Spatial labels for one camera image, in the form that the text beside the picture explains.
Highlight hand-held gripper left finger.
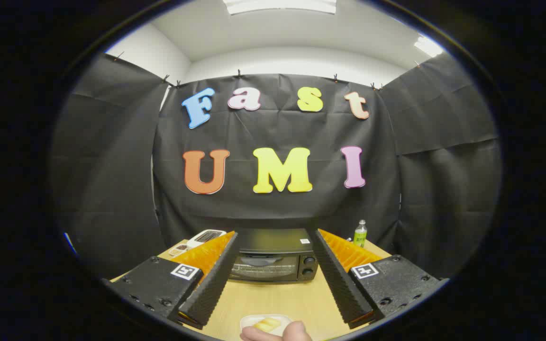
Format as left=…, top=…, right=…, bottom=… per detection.
left=105, top=231, right=239, bottom=331

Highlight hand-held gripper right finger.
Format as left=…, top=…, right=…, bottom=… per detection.
left=307, top=228, right=449, bottom=330

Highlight yellow twisted bread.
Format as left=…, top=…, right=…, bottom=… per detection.
left=253, top=317, right=282, bottom=333

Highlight black toaster oven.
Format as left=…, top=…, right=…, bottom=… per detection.
left=228, top=228, right=323, bottom=284

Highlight white pop-up toaster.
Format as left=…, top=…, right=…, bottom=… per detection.
left=187, top=229, right=227, bottom=248

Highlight white plastic tray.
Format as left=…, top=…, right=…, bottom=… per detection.
left=240, top=314, right=293, bottom=338

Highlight green label drink bottle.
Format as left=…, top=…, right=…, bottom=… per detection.
left=354, top=220, right=368, bottom=248

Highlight small ceiling light panel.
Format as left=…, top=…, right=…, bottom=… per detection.
left=414, top=36, right=444, bottom=58

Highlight long ceiling light panel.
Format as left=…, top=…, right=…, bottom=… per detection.
left=222, top=0, right=337, bottom=16

